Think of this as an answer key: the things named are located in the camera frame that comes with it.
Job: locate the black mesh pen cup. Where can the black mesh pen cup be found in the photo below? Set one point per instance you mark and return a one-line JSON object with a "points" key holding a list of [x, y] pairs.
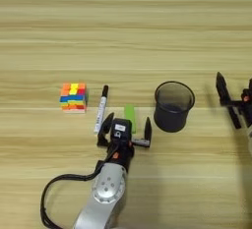
{"points": [[174, 105]]}

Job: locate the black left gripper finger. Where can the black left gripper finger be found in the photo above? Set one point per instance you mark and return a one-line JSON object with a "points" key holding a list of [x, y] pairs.
{"points": [[148, 128], [105, 128]]}

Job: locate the multicolour block cube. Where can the multicolour block cube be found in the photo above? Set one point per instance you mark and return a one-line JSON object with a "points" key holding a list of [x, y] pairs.
{"points": [[74, 97]]}

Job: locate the white marker with black cap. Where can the white marker with black cap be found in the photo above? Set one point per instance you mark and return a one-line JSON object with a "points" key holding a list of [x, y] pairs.
{"points": [[101, 108]]}

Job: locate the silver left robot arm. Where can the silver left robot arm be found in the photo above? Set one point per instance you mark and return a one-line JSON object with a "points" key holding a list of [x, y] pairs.
{"points": [[105, 193]]}

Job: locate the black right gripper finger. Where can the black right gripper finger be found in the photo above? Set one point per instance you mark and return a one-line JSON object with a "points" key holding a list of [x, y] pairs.
{"points": [[250, 84], [221, 87]]}

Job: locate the black marker pen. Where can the black marker pen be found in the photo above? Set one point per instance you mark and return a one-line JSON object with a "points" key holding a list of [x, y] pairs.
{"points": [[235, 118]]}

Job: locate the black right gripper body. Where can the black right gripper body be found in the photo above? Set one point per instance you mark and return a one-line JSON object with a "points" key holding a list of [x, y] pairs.
{"points": [[246, 108]]}

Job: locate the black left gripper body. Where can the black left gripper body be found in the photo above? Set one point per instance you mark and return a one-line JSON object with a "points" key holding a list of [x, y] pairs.
{"points": [[121, 152]]}

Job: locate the green rectangular block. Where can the green rectangular block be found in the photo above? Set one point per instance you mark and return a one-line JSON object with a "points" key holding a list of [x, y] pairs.
{"points": [[130, 115]]}

